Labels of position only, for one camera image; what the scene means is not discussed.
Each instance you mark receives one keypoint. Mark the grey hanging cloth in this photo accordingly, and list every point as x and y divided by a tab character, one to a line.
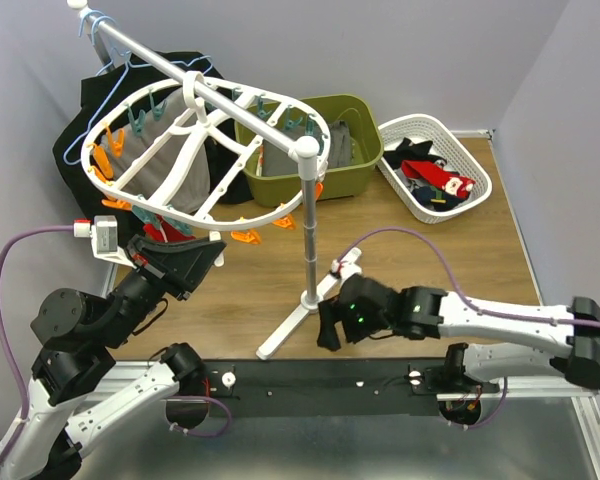
195	187

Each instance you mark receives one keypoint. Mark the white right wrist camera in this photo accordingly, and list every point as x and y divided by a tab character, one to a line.
344	269

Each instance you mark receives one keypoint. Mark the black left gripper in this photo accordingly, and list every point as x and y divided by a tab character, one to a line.
178	267

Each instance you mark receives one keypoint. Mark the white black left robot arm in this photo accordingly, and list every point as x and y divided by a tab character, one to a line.
48	438

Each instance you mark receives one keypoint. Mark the grey cloth in bin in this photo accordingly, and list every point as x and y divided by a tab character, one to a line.
275	162

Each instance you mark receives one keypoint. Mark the teal clothes clip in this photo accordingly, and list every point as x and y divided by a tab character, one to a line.
147	217
293	118
137	120

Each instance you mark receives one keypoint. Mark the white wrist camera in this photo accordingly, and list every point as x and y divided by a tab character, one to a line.
344	269
102	232

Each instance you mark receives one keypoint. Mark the aluminium frame rail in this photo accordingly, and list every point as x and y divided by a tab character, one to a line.
363	419

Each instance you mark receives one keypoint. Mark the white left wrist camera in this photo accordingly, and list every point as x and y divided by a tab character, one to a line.
102	232

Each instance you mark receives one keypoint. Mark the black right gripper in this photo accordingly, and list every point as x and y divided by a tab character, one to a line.
329	311

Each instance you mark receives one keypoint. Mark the red sock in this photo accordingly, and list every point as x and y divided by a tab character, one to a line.
439	178
165	233

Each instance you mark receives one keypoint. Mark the olive green plastic bin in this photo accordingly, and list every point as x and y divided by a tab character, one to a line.
355	148

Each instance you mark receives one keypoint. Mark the black white striped sock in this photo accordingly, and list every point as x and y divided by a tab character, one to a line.
395	158

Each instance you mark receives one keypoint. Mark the silver white clothes rack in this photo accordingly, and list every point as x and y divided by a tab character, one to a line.
241	118

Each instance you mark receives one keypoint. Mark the navy yellow patterned sock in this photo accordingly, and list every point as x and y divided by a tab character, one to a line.
435	199

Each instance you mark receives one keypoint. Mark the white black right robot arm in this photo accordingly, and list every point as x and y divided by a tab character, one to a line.
524	340

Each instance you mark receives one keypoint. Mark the light blue wire hanger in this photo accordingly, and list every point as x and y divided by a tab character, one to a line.
98	96

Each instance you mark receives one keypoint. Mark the white clothes clip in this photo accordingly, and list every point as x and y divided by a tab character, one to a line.
219	245

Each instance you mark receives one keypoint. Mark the white perforated plastic basket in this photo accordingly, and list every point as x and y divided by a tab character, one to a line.
421	127

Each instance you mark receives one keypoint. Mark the orange clothes clip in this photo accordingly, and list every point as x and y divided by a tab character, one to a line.
287	222
116	204
251	237

